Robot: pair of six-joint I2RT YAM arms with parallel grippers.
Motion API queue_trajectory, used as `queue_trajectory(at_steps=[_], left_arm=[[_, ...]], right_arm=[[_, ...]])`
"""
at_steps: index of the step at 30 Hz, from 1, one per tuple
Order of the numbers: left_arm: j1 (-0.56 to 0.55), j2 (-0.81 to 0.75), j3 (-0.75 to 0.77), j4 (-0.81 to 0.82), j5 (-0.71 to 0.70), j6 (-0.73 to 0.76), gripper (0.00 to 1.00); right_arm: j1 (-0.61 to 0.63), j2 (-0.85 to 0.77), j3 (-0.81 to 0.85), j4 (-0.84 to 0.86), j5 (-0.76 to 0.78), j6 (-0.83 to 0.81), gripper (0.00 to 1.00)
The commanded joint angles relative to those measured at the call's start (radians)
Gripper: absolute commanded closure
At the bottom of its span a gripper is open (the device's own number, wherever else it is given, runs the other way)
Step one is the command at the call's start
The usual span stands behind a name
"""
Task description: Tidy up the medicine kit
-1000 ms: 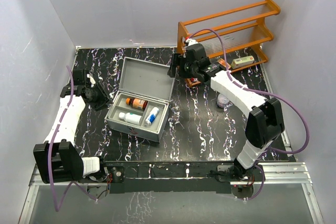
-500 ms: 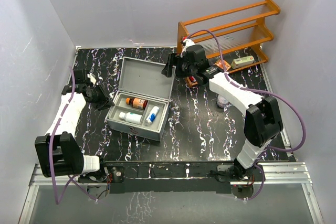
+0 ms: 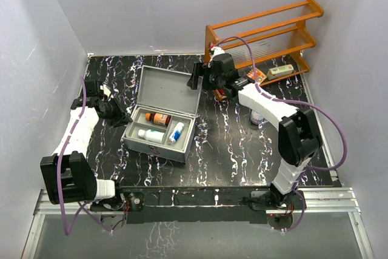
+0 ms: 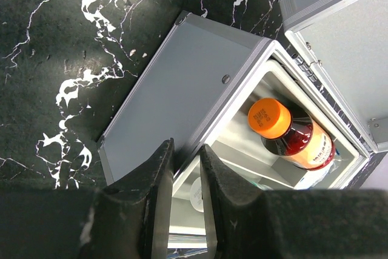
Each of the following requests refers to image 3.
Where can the brown syrup bottle orange cap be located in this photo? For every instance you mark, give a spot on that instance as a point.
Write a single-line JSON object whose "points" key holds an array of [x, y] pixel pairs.
{"points": [[158, 118]]}

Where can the clear plastic round container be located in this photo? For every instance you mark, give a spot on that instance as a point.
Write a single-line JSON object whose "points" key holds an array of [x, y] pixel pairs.
{"points": [[255, 118]]}

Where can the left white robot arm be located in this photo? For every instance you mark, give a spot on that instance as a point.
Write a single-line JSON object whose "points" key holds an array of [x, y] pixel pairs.
{"points": [[67, 175]]}

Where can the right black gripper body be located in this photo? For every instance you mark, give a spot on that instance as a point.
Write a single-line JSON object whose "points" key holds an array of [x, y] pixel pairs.
{"points": [[210, 80]]}

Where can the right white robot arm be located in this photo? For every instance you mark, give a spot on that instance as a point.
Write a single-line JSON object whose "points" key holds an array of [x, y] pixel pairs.
{"points": [[299, 137]]}

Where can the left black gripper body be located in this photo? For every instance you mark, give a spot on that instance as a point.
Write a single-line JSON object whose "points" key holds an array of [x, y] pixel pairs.
{"points": [[114, 114]]}

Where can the white medicine bottle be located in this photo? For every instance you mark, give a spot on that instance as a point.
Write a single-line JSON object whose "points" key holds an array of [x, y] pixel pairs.
{"points": [[151, 135]]}

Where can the black front base bar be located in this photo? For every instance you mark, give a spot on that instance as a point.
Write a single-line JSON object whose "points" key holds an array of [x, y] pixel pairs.
{"points": [[253, 204]]}

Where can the orange patterned medicine packet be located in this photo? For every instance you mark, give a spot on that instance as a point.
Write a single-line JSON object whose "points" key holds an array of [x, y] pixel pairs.
{"points": [[256, 75]]}

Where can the white green medicine box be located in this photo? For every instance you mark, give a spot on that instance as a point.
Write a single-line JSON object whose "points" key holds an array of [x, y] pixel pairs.
{"points": [[279, 72]]}

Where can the wooden three-tier shelf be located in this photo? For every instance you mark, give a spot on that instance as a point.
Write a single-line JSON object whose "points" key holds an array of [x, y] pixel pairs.
{"points": [[270, 34]]}

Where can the grey metal case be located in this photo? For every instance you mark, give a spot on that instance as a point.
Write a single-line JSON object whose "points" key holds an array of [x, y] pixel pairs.
{"points": [[167, 90]]}

